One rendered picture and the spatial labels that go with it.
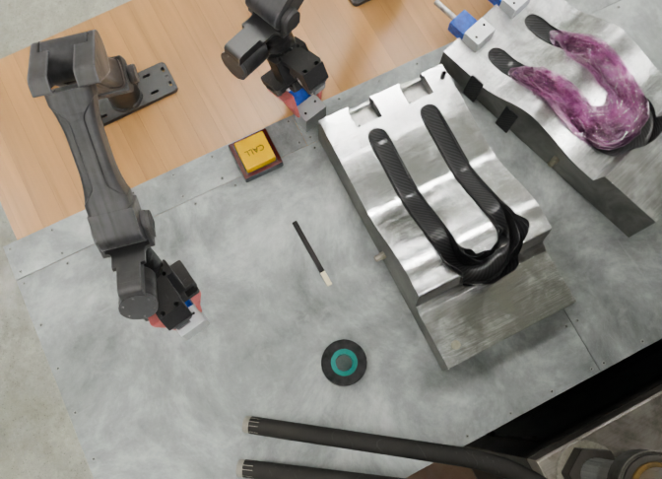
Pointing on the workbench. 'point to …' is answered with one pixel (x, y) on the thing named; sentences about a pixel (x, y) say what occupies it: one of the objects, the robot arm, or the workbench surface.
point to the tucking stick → (311, 253)
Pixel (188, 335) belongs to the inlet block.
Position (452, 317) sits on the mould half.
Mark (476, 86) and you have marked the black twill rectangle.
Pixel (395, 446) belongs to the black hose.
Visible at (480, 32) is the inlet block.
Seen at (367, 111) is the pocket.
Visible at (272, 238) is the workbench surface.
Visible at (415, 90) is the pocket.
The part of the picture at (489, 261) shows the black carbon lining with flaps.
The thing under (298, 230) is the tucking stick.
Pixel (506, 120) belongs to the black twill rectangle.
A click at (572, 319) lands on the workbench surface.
